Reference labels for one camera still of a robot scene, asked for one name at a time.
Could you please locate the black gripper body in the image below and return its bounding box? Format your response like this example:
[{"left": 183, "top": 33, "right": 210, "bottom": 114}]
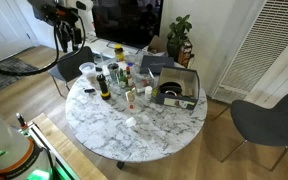
[{"left": 57, "top": 21, "right": 82, "bottom": 52}]

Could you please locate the black and yellow torch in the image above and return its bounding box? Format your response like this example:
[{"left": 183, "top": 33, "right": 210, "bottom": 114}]
[{"left": 96, "top": 74, "right": 111, "bottom": 100}]

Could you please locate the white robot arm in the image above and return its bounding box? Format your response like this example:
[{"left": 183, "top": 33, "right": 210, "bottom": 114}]
[{"left": 0, "top": 0, "right": 93, "bottom": 180}]

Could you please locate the dark grey chair left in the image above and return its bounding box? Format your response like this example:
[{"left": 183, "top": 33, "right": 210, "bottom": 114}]
[{"left": 48, "top": 46, "right": 94, "bottom": 93}]

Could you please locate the dark grey chair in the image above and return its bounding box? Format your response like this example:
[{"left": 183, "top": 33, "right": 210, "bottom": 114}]
[
  {"left": 222, "top": 94, "right": 288, "bottom": 171},
  {"left": 48, "top": 46, "right": 94, "bottom": 93}
]

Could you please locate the clear plastic container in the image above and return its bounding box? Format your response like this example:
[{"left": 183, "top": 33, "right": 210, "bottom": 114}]
[{"left": 79, "top": 62, "right": 96, "bottom": 79}]

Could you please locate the yellow lid jar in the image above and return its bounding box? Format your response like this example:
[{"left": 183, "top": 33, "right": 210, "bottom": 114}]
[{"left": 114, "top": 44, "right": 124, "bottom": 61}]

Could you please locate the black television screen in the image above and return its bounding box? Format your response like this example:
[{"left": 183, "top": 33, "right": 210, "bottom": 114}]
[{"left": 92, "top": 0, "right": 163, "bottom": 48}]

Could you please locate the dark glass jar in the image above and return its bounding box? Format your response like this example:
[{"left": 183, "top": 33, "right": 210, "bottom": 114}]
[{"left": 107, "top": 63, "right": 119, "bottom": 82}]

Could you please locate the small black car key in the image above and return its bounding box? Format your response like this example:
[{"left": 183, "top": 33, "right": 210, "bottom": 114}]
[{"left": 84, "top": 88, "right": 96, "bottom": 93}]

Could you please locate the green glass bottle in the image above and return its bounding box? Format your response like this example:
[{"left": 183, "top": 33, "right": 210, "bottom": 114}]
[{"left": 119, "top": 69, "right": 126, "bottom": 88}]

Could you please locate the red cap sauce bottle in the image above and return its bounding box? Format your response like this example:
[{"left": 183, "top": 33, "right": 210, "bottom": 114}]
[{"left": 126, "top": 66, "right": 133, "bottom": 87}]

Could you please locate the grey rug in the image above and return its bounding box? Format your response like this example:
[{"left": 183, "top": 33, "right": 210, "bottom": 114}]
[{"left": 0, "top": 57, "right": 37, "bottom": 90}]

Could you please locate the round marble table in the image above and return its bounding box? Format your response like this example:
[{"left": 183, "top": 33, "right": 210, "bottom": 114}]
[{"left": 64, "top": 49, "right": 209, "bottom": 170}]

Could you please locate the dark box lid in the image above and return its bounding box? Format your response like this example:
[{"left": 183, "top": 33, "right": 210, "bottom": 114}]
[{"left": 139, "top": 55, "right": 174, "bottom": 75}]

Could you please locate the white pill bottle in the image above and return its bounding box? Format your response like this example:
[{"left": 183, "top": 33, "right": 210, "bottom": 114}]
[{"left": 145, "top": 86, "right": 153, "bottom": 100}]

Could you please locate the potted green plant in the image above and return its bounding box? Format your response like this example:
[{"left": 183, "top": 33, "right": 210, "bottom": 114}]
[{"left": 167, "top": 14, "right": 192, "bottom": 61}]

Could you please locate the open dark cardboard box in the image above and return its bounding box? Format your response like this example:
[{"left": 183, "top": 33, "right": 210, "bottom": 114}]
[{"left": 155, "top": 66, "right": 201, "bottom": 110}]

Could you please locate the wooden bench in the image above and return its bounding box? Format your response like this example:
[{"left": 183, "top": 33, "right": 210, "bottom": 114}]
[{"left": 32, "top": 114, "right": 108, "bottom": 180}]

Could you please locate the dark grey chair right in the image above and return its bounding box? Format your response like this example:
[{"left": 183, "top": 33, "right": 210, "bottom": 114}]
[{"left": 222, "top": 94, "right": 288, "bottom": 171}]

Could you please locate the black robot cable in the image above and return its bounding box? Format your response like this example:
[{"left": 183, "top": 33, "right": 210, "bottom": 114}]
[{"left": 0, "top": 14, "right": 87, "bottom": 77}]

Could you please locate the white wall vent grille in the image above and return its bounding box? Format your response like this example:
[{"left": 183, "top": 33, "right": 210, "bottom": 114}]
[{"left": 213, "top": 0, "right": 288, "bottom": 103}]

